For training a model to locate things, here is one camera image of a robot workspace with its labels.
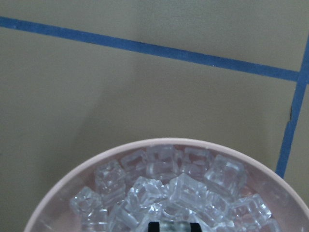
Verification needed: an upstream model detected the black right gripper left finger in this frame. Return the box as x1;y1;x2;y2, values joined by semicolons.
147;222;160;232

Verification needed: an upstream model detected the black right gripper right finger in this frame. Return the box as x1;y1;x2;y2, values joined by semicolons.
190;222;201;232

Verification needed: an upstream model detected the pink bowl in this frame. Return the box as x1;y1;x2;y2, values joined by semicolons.
25;138;309;232

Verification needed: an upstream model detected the clear ice cubes pile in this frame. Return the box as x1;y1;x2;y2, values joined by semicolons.
70;145;281;232

